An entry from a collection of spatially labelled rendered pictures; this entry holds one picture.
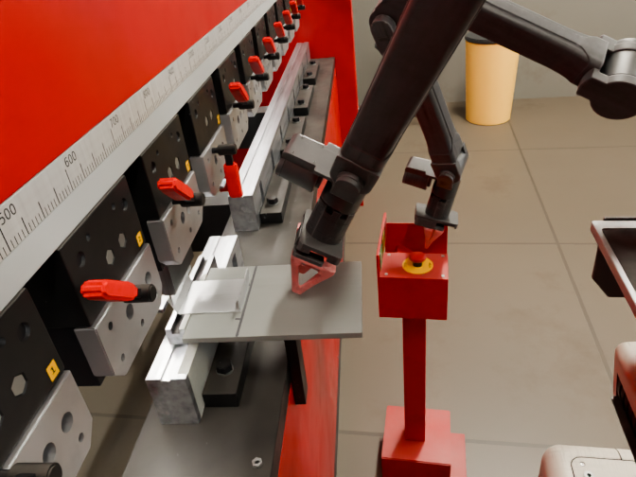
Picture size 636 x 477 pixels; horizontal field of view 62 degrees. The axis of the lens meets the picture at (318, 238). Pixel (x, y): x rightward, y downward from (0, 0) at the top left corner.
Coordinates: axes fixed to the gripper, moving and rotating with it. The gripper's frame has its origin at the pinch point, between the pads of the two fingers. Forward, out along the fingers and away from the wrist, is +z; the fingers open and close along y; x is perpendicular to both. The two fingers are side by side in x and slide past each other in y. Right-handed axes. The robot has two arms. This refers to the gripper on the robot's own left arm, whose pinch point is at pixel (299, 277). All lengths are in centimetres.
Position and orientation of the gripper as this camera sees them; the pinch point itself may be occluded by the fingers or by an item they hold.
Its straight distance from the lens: 83.0
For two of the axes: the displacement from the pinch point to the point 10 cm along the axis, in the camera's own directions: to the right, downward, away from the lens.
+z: -4.0, 7.7, 5.0
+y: -0.8, 5.1, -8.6
